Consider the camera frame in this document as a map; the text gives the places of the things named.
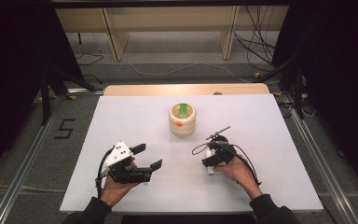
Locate short aluminium floor rail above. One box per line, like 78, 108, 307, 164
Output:
65, 88, 105, 96

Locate white floor cable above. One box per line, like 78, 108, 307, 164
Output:
126, 61, 253, 84

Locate person's right hand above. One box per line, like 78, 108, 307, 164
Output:
213, 154, 264, 201

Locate black curtain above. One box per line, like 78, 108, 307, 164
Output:
272, 0, 358, 202
0, 0, 86, 185

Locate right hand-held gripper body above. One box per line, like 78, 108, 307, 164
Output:
206, 125, 238, 166

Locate black tripod stand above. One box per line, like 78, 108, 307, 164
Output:
39, 62, 100, 126

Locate light wooden table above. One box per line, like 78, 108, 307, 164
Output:
103, 82, 271, 97

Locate right hand-held gripper black cable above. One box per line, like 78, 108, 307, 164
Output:
191, 142, 263, 187

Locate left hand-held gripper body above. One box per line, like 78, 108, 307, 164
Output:
103, 139, 154, 185

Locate person's left hand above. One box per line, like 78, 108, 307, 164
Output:
99, 157, 144, 209

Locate black metal stand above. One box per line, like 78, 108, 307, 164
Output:
255, 55, 306, 120

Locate hand-held gripper black cable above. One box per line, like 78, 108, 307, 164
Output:
94, 147, 116, 200
191, 142, 263, 187

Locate cream ribbed pen holder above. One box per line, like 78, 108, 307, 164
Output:
168, 102, 198, 137

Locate white table mat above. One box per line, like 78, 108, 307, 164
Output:
59, 93, 324, 216

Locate bundle of black cables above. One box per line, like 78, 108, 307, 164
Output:
233, 5, 277, 68

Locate black floor cable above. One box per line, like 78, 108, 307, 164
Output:
75, 52, 105, 66
83, 74, 104, 86

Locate left hand-held gripper black cable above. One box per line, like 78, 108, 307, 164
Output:
94, 147, 116, 200

